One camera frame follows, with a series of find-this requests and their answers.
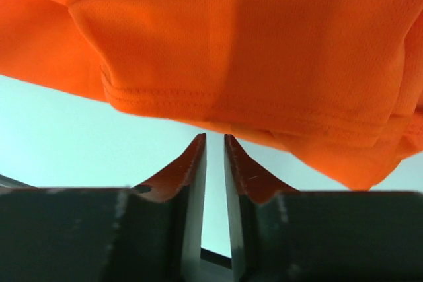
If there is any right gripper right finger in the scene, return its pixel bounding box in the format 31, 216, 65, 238
224, 135, 422, 281

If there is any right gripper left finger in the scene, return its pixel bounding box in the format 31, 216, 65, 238
1, 134, 206, 281

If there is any orange t-shirt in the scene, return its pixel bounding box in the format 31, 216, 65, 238
1, 0, 422, 190

